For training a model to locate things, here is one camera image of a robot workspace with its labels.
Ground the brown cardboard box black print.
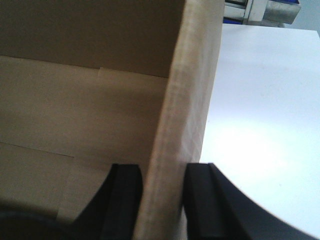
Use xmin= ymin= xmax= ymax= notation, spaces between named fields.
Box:
xmin=0 ymin=0 xmax=225 ymax=240

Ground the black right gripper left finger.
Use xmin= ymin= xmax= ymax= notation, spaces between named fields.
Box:
xmin=71 ymin=164 xmax=143 ymax=240

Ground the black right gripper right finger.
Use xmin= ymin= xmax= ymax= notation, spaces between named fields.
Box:
xmin=182 ymin=163 xmax=313 ymax=240

